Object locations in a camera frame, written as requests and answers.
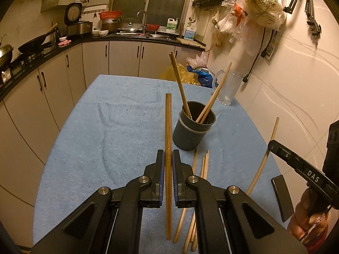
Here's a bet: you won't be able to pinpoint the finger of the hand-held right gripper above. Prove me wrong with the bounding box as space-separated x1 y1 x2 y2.
267 140 336 217
271 175 294 222

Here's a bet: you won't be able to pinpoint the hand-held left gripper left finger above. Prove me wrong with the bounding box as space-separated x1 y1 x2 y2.
32 149 166 254

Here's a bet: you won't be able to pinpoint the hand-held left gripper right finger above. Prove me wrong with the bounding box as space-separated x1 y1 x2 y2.
172 149 309 254

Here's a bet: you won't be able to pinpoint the dark grey chopstick holder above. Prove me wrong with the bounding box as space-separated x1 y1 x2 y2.
172 101 216 151

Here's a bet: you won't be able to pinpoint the pale curved wooden chopstick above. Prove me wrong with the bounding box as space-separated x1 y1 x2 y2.
246 117 280 196

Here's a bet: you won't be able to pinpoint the bunch of wooden chopsticks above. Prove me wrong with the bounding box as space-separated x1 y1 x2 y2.
169 52 233 253

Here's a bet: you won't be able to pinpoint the person's right hand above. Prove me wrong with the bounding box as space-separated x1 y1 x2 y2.
287 188 331 244

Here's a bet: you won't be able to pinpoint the blue table cloth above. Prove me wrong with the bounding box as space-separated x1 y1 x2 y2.
33 74 289 254

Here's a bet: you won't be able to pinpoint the yellow plastic bag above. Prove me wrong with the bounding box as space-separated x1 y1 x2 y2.
160 63 202 85

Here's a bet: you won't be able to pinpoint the clear plastic pitcher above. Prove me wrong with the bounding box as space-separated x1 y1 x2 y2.
213 69 244 106

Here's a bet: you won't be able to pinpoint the blue plastic bag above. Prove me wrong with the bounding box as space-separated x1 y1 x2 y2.
187 66 215 88

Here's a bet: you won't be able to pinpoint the white plastic bag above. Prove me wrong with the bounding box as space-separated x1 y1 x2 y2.
187 51 210 69

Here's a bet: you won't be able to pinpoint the white base cabinets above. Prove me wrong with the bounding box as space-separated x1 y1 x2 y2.
0 41 207 244

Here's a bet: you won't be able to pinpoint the wooden cutting board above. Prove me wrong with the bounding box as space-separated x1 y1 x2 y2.
176 37 206 49

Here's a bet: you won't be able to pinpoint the steel kitchen sink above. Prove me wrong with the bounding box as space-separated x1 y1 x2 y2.
115 32 170 39

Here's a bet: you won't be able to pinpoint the black kitchen countertop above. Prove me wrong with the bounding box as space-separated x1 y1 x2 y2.
0 33 207 101

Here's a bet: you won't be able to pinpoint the white jug blue label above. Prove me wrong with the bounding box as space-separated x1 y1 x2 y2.
183 23 196 40

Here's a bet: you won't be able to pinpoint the white jug green label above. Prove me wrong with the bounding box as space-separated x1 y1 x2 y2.
166 17 178 33

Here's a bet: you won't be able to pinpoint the chrome sink faucet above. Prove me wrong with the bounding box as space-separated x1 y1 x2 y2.
136 10 148 33

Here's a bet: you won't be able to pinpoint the glass pot lid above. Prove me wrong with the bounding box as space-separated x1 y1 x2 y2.
117 18 142 32

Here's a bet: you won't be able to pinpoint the large hanging plastic bag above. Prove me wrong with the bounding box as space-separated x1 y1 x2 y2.
236 0 288 31

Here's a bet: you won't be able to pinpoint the brown cooking pot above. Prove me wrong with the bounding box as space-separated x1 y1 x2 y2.
102 18 121 32

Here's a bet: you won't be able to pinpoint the open rice cooker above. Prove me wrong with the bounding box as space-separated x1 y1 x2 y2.
64 2 93 39

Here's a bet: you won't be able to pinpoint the red plastic basin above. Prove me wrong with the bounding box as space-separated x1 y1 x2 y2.
99 11 123 20

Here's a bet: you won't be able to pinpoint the black gas stove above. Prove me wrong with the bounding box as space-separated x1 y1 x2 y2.
0 41 57 85

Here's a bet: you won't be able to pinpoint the dark kitchen window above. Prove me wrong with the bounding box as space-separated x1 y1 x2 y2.
110 0 192 29

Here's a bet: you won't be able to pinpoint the black frying wok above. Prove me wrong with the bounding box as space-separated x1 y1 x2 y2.
17 23 59 55

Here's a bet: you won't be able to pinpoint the lidded steel wok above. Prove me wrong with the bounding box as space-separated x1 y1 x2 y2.
0 34 14 70

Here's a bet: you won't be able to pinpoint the black power cord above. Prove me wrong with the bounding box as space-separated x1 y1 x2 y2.
242 28 267 82

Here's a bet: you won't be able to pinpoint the wall power socket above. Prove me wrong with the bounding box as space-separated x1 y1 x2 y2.
261 29 278 60

